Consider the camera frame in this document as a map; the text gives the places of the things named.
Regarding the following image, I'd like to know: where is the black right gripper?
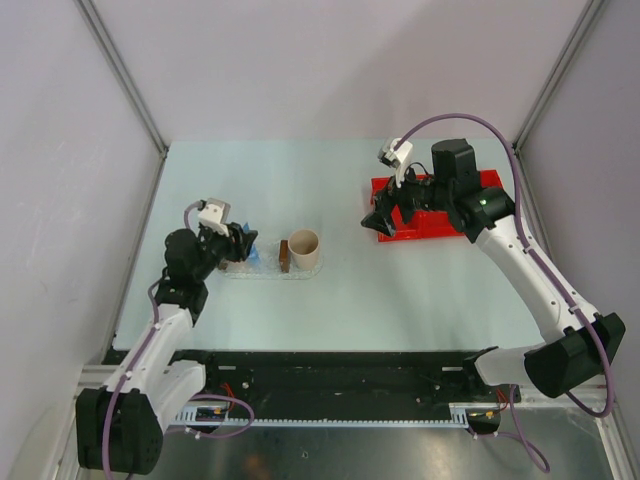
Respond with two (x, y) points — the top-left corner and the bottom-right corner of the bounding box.
(362, 157), (453, 238)

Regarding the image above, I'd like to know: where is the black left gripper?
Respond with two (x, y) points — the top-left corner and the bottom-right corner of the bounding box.
(192, 222), (257, 282)

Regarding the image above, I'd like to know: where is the blue toothpaste tube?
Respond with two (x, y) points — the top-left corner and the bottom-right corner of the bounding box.
(243, 222), (261, 268)

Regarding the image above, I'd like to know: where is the clear acrylic toothbrush stand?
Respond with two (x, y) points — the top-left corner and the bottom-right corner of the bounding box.
(218, 239), (290, 278)

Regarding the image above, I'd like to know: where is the red plastic organizer bin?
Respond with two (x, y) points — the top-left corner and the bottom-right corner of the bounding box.
(370, 169), (503, 243)

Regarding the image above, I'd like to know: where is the beige cup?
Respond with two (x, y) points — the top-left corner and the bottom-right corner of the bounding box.
(288, 229), (320, 271)

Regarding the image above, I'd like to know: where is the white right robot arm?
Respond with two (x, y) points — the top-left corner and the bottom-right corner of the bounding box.
(361, 138), (626, 401)

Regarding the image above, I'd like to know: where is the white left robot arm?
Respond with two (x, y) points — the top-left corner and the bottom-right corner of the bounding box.
(75, 222), (258, 477)

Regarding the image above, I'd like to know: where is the clear oval glass tray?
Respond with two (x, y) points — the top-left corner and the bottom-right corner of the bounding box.
(217, 238), (324, 280)

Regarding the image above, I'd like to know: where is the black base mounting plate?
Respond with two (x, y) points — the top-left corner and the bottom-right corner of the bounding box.
(171, 350), (520, 420)

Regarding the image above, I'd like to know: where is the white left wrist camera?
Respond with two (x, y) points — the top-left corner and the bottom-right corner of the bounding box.
(197, 198), (231, 237)

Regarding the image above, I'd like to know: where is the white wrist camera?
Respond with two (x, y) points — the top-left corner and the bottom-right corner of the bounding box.
(197, 198), (231, 237)
(378, 138), (414, 188)

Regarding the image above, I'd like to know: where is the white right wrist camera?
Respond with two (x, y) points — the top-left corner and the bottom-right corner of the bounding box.
(378, 138), (414, 188)

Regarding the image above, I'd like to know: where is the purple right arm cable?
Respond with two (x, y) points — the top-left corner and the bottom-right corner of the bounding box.
(392, 113), (617, 474)

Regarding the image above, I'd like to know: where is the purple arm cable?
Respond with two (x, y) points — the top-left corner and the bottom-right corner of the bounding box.
(392, 113), (617, 474)
(102, 199), (256, 480)

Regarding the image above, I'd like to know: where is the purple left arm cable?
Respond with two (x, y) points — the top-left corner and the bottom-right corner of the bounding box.
(102, 199), (256, 480)

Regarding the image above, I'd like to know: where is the white slotted cable duct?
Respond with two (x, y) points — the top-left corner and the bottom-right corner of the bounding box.
(170, 404), (500, 429)

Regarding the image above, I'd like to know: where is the left aluminium frame post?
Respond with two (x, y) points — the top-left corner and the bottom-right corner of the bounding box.
(74, 0), (169, 159)

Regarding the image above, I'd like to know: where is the aluminium frame post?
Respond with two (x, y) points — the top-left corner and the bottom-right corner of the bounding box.
(512, 0), (609, 151)
(74, 0), (169, 159)

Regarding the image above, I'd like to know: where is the right aluminium frame post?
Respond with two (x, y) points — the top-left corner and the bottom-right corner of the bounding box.
(512, 0), (609, 151)

